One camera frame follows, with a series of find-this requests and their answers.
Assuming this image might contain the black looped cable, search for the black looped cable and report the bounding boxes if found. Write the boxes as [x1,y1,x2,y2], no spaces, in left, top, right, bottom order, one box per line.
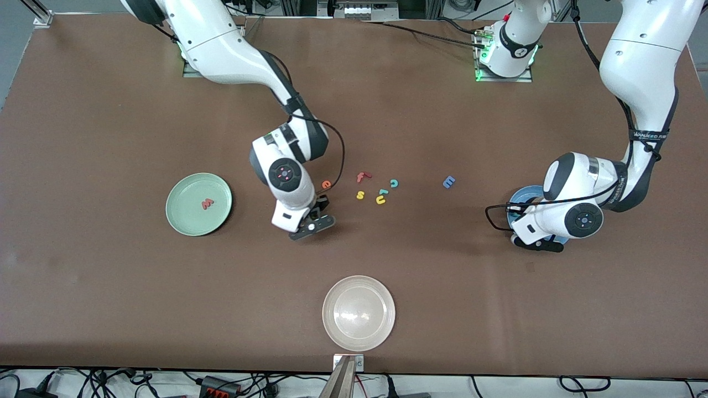
[559,376,612,394]

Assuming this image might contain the black strap with white print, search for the black strap with white print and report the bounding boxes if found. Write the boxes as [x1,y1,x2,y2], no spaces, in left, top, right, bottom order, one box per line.
[631,128,670,145]

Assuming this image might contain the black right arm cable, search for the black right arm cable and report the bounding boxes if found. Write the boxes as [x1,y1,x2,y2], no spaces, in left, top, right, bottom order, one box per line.
[257,50,346,195]

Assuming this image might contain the blue plate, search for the blue plate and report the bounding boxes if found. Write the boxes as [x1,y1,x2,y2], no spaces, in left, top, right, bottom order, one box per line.
[507,185,571,248]

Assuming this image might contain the aluminium camera post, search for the aluminium camera post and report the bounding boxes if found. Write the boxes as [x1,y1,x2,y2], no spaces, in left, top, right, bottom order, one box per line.
[320,355,357,398]

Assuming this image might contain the thick black braided cable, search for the thick black braided cable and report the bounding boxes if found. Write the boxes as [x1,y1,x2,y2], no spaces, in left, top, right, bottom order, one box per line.
[362,21,488,48]

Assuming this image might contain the white power strip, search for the white power strip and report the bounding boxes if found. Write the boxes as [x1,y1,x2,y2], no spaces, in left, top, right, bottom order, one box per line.
[335,0,400,20]

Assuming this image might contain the green plate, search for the green plate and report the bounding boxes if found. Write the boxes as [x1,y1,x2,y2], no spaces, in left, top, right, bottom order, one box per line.
[165,172,233,237]

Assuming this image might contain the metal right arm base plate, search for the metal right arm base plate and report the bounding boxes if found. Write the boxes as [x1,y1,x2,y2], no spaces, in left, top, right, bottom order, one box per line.
[181,44,201,78]

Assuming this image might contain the silver mounting bracket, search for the silver mounting bracket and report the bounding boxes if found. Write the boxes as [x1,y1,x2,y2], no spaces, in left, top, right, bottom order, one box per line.
[333,354,365,372]

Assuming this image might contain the black orange power strip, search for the black orange power strip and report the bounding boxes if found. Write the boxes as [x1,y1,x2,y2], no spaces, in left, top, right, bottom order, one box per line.
[199,376,241,398]

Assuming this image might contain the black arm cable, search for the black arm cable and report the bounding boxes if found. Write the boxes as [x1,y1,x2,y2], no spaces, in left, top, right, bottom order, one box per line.
[257,50,346,195]
[486,0,664,232]

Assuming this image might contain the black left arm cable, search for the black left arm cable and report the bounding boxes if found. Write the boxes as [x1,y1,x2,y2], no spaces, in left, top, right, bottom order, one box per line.
[486,0,664,232]

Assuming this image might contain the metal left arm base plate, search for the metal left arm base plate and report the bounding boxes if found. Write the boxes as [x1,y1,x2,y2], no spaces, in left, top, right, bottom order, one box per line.
[475,33,534,83]

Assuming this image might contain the beige plate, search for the beige plate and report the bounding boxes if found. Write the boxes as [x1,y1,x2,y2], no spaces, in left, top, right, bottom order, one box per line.
[322,275,397,352]

